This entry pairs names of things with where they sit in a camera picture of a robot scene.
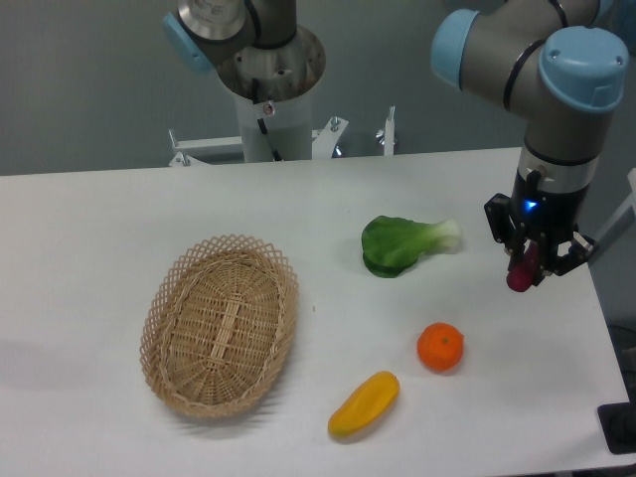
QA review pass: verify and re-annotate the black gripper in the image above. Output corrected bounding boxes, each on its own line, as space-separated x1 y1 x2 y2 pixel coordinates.
484 169 595 286

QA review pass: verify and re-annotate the purple sweet potato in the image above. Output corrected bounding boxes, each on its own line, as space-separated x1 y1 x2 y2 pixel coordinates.
506 240 540 292

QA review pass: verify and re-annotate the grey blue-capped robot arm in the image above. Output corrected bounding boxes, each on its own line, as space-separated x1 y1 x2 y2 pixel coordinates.
163 1 629 292

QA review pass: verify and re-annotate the woven wicker basket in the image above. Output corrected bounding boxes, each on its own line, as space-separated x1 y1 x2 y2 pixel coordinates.
140 235 299 418

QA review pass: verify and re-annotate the orange mandarin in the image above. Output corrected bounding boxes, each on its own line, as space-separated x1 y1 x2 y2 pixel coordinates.
416 322 464 373

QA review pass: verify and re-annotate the green bok choy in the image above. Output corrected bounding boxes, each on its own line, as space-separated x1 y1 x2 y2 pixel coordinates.
361 216 462 278

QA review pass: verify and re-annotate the black device at table edge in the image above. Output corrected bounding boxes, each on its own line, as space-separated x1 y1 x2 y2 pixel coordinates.
597 402 635 455

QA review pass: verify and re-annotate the white frame leg right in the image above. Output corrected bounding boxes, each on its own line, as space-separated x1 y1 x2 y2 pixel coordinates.
589 169 635 264

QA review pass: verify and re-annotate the white metal mounting frame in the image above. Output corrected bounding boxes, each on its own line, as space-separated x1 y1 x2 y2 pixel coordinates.
167 105 401 168

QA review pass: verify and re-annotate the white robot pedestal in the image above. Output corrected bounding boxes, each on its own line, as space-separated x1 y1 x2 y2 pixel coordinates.
215 27 328 163

